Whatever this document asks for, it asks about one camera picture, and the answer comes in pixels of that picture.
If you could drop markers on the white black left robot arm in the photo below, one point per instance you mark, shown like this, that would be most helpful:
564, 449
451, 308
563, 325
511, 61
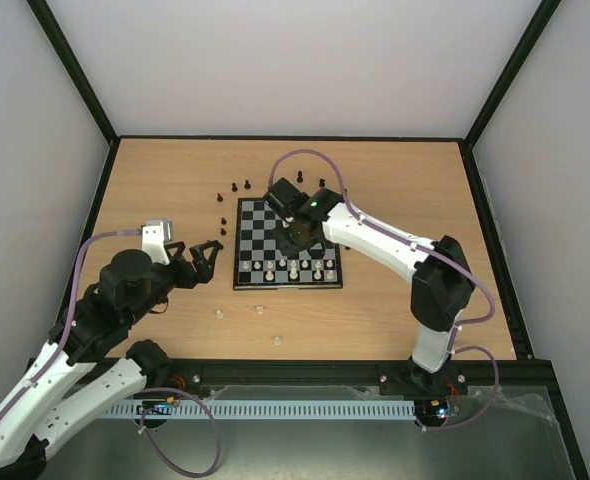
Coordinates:
42, 412

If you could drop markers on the black white chessboard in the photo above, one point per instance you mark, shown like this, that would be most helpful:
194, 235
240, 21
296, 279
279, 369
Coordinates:
254, 241

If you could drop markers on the black rear right frame post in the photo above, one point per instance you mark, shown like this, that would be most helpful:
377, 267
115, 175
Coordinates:
524, 47

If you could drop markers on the white slotted cable duct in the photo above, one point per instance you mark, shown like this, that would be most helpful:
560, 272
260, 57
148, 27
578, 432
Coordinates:
397, 410

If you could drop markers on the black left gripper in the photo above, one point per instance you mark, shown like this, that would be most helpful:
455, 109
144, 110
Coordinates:
205, 271

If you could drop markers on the black rear left frame post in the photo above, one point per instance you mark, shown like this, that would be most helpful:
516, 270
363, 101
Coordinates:
64, 51

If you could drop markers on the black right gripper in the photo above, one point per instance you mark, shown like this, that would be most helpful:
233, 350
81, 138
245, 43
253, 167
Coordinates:
289, 240

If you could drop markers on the black frame post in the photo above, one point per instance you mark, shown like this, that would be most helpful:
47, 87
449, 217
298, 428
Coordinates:
64, 51
524, 47

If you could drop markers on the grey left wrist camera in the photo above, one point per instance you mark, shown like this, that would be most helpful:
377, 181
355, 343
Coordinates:
155, 234

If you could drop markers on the black front frame rail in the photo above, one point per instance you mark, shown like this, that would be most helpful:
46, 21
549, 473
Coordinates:
390, 377

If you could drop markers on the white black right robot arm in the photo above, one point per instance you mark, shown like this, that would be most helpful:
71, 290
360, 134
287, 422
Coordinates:
435, 270

